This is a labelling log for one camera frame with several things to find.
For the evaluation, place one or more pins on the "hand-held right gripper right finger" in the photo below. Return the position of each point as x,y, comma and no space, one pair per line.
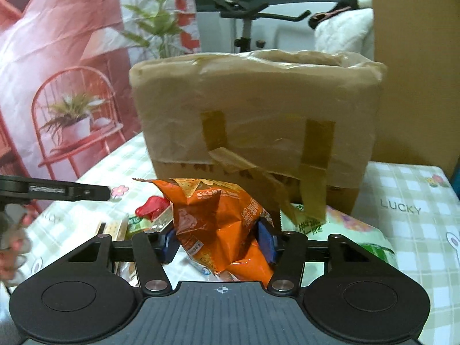
266,240

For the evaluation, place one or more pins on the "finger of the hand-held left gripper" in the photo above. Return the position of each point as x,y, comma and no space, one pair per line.
93,192

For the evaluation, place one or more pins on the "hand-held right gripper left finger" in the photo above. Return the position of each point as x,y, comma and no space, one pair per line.
168,246

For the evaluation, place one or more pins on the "orange snack bag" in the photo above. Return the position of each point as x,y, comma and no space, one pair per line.
222,222

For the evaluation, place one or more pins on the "brown paper bag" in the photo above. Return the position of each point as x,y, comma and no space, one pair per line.
251,107

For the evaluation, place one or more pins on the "green snack packet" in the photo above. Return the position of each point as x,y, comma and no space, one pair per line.
143,224

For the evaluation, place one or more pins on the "red snack packet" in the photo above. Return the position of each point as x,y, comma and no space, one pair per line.
152,206

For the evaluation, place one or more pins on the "cracker packet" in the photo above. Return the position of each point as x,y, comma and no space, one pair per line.
113,230

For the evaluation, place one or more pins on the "green and white snack bag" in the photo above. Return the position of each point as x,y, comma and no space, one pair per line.
341,226

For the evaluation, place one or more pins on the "printed backdrop cloth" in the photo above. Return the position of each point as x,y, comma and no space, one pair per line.
72,61

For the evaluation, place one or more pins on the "checkered tablecloth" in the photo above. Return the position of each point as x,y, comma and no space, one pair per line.
413,258

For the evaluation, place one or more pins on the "white quilted coat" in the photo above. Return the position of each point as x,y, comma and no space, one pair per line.
345,32

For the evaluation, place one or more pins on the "wooden board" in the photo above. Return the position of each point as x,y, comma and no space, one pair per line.
417,72

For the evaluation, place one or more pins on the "black exercise bike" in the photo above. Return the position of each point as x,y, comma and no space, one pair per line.
248,10

